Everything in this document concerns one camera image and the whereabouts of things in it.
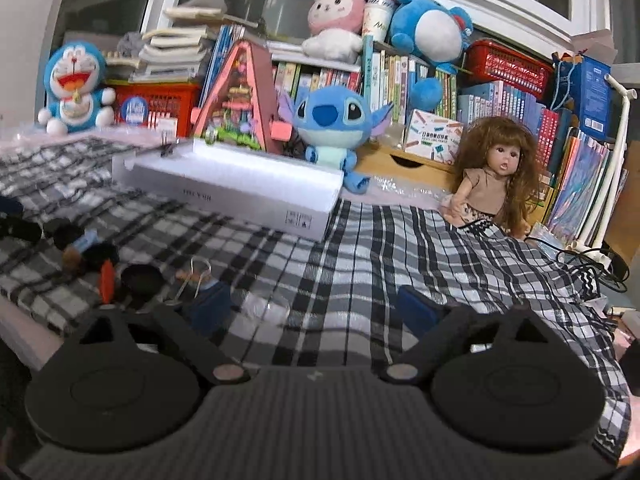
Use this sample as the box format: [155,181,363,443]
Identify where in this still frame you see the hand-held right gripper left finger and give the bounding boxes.
[70,281,251,386]

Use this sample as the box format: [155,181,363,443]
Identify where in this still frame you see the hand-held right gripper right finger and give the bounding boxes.
[380,285,563,386]

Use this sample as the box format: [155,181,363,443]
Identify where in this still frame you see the black pebble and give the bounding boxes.
[120,265,164,302]
[82,244,121,274]

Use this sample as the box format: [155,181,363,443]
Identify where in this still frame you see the orange toy carrot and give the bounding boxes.
[99,259,117,306]

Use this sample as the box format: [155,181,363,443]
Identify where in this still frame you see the white tray box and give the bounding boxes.
[111,138,345,242]

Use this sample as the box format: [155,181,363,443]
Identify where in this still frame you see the clear plastic piece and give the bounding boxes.
[232,290,292,342]

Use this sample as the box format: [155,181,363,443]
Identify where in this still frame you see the black and white checked blanket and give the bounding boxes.
[0,137,633,461]

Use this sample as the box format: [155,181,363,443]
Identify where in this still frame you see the blue robot cat plush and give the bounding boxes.
[37,41,117,136]

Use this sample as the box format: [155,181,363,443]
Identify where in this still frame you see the wooden drawer box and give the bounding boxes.
[355,137,458,177]

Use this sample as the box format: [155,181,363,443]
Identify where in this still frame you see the doll with brown hair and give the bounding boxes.
[440,116,543,241]

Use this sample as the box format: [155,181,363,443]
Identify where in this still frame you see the small black binder clip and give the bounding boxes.
[152,132,177,157]

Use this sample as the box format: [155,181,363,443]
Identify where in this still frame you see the coloured pencil box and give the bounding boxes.
[402,108,465,163]

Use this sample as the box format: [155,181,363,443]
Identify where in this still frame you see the red basket with round sticker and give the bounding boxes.
[106,80,202,139]

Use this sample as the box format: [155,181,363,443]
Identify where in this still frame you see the grey cloth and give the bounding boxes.
[117,31,146,58]

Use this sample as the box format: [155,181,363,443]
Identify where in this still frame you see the row of colourful folders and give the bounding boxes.
[542,130,619,247]

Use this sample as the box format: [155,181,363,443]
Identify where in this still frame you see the blue alien plush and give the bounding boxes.
[277,85,396,195]

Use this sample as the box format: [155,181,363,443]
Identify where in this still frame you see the row of blue spined books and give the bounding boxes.
[457,80,573,181]

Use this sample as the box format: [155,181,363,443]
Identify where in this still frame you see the stack of worn books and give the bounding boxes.
[105,5,227,84]

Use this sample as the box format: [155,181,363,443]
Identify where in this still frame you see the row of green spined books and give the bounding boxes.
[272,35,461,122]

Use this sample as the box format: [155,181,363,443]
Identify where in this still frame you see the white pipe rack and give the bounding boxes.
[575,74,637,264]

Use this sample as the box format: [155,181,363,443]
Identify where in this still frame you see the row of tall thin books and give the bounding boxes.
[202,22,247,107]

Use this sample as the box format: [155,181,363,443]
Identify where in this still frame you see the red plastic basket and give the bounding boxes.
[465,39,555,101]

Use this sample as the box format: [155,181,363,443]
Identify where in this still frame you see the blue cardboard box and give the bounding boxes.
[551,50,614,139]

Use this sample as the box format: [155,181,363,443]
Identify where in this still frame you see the large blue and white plush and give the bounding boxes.
[389,0,475,111]

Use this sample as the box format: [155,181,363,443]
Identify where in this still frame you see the white paper cup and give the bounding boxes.
[362,0,399,44]

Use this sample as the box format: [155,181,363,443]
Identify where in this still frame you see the pink bunny plush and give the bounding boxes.
[301,0,376,64]

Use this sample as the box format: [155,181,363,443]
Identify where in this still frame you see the black cable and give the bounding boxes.
[555,245,629,297]

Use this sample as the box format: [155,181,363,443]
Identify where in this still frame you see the pink A-frame miniature house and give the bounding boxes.
[190,39,292,157]

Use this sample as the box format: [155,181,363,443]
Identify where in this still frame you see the white window frame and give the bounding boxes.
[50,0,613,61]

